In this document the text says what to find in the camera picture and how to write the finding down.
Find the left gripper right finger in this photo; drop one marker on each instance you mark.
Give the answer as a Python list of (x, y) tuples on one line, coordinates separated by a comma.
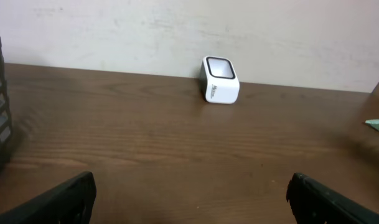
[(313, 202)]

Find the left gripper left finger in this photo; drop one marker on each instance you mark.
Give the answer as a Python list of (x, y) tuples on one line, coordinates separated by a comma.
[(69, 202)]

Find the white barcode scanner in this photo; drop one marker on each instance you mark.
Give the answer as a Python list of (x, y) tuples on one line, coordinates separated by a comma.
[(218, 80)]

